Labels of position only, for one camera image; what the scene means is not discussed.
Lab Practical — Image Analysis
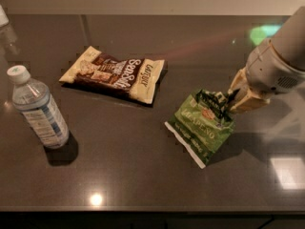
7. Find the brown sea salt chip bag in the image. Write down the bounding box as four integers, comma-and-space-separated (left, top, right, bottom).
59, 46, 165, 104

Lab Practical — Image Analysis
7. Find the clear plastic water bottle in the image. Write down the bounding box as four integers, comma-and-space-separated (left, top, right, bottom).
7, 65, 70, 149

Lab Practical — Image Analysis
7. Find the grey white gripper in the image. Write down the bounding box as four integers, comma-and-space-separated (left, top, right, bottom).
228, 38, 305, 114

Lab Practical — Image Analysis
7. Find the green jalapeno chip bag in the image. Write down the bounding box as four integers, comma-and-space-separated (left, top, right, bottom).
165, 90, 234, 169

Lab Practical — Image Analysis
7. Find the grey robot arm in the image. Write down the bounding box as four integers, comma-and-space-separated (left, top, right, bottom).
228, 7, 305, 114

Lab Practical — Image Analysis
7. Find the white object at left edge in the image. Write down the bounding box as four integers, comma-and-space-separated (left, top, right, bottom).
0, 5, 9, 27

